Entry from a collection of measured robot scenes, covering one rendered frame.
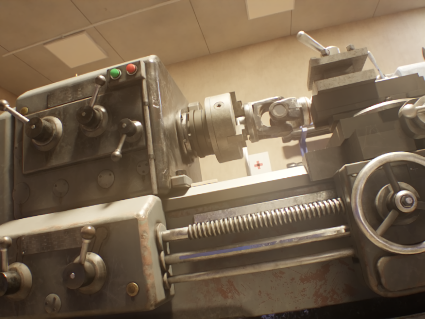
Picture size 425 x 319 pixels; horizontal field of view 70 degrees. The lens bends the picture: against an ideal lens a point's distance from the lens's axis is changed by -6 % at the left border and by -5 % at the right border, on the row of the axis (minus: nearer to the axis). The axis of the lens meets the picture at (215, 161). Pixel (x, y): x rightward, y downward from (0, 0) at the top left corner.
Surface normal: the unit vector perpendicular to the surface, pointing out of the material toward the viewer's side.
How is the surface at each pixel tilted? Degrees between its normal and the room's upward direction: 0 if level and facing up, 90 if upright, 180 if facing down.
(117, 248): 90
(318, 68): 180
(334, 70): 90
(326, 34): 90
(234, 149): 150
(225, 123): 103
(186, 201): 90
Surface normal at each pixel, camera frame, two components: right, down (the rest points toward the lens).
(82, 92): -0.19, -0.22
